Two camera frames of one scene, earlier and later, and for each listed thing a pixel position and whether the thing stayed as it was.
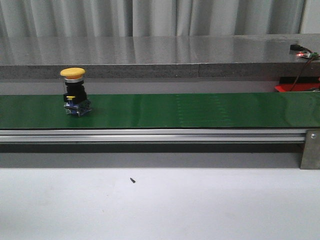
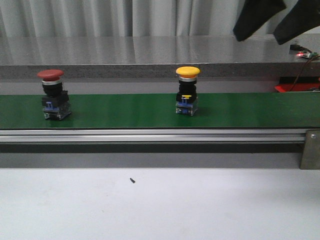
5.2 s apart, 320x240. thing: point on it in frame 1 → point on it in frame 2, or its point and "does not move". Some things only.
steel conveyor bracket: (311, 158) does not move
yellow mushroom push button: (75, 99) → (186, 100)
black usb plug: (296, 47) does not move
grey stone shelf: (133, 57) does not move
